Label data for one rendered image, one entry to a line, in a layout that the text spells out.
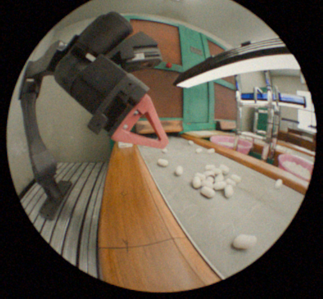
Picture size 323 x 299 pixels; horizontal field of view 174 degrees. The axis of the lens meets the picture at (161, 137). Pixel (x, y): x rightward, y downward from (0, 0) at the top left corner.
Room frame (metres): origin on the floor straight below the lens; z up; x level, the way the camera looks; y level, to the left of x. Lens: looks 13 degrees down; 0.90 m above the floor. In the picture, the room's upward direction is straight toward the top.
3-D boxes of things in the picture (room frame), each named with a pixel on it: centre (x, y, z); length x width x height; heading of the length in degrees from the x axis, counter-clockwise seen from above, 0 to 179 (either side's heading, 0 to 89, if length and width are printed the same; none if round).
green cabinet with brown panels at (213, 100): (1.05, -0.24, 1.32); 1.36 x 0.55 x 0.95; 110
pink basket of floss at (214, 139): (0.50, -0.40, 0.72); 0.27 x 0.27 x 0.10
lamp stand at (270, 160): (0.40, -0.65, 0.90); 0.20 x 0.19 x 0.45; 20
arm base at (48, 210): (0.12, 0.34, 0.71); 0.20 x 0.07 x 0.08; 17
